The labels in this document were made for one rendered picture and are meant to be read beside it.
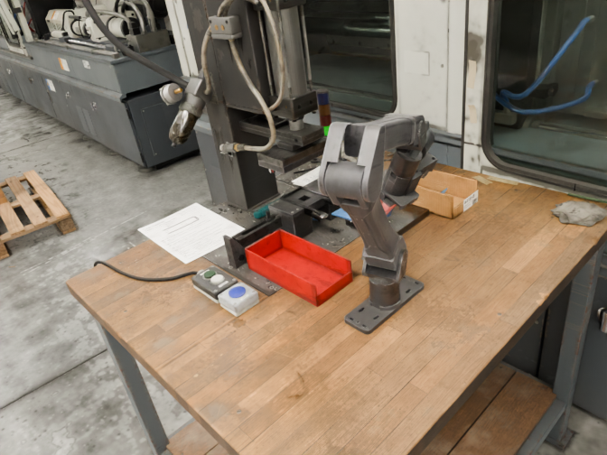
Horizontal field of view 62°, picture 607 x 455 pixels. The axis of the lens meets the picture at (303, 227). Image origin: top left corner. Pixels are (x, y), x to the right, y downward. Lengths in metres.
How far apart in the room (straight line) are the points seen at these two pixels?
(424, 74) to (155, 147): 3.06
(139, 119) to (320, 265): 3.32
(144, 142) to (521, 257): 3.61
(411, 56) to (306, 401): 1.25
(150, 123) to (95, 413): 2.65
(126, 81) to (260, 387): 3.58
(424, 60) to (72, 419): 1.97
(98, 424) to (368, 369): 1.57
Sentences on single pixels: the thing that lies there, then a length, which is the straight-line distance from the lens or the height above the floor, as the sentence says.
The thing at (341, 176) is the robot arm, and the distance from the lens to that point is 0.82.
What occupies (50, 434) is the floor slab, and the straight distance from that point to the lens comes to 2.44.
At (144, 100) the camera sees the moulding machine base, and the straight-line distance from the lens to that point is 4.40.
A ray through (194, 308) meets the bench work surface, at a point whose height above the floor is 0.90.
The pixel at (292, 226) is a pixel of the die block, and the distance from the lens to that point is 1.34.
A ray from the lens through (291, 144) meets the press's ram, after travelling 1.30.
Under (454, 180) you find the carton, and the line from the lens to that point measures 1.50.
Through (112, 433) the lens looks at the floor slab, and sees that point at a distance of 2.30.
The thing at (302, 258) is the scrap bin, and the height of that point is 0.91.
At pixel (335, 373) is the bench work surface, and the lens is 0.98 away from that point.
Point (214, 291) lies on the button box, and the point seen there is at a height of 0.93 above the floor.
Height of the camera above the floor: 1.61
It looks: 30 degrees down
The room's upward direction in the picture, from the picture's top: 8 degrees counter-clockwise
